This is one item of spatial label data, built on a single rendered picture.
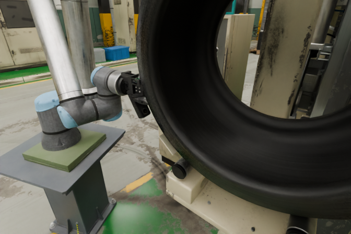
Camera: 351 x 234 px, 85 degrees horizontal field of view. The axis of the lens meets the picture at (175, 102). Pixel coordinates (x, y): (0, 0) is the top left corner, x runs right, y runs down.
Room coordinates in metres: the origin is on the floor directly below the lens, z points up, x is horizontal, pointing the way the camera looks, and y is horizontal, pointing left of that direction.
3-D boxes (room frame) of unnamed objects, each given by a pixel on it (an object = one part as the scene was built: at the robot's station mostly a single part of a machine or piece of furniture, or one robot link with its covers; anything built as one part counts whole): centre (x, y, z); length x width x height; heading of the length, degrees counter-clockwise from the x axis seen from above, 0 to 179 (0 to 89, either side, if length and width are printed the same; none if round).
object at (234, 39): (1.40, -0.18, 0.63); 0.56 x 0.41 x 1.27; 53
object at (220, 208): (0.44, -0.23, 0.80); 0.37 x 0.36 x 0.02; 53
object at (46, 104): (0.89, 0.62, 0.82); 0.17 x 0.15 x 0.18; 130
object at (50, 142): (0.88, 0.63, 0.69); 0.19 x 0.19 x 0.10
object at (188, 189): (0.52, -0.11, 0.84); 0.36 x 0.09 x 0.06; 143
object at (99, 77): (0.74, 0.27, 1.04); 0.12 x 0.09 x 0.10; 53
